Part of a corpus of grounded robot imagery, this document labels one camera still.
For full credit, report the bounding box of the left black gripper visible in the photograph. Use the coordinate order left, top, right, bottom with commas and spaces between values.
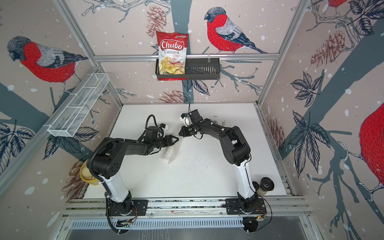
152, 135, 179, 150

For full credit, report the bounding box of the clear bubble wrap sheet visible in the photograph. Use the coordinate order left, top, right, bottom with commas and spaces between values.
162, 141, 181, 164

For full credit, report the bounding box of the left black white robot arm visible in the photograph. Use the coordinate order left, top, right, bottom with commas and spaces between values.
87, 124, 179, 211

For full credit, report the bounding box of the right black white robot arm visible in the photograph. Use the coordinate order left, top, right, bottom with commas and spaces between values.
179, 110, 259, 214

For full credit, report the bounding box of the red Chuba cassava chips bag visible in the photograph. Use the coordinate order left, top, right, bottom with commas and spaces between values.
156, 32, 189, 81

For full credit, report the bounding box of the yellow steamer basket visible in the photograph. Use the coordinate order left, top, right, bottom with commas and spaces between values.
80, 161, 100, 186

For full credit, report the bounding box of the black lidded cup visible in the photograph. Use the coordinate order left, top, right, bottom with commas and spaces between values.
253, 177, 275, 196

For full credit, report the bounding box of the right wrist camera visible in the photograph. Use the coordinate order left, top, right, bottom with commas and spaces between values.
180, 113, 191, 127

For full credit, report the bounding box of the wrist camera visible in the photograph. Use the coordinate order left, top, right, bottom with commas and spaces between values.
180, 113, 191, 127
159, 123, 169, 131

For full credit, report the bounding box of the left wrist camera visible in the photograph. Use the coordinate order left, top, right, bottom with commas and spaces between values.
159, 123, 169, 131

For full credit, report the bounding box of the black wire wall basket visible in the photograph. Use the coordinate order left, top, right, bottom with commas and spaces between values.
155, 58, 221, 81

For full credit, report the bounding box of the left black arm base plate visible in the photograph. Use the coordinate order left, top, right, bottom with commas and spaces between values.
106, 199, 149, 217

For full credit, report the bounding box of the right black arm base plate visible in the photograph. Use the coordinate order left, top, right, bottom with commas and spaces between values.
221, 198, 268, 215

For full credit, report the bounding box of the white wire mesh shelf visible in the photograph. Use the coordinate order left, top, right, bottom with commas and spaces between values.
48, 73, 110, 137

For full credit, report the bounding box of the aluminium front rail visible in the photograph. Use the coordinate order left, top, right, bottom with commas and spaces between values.
62, 196, 312, 219

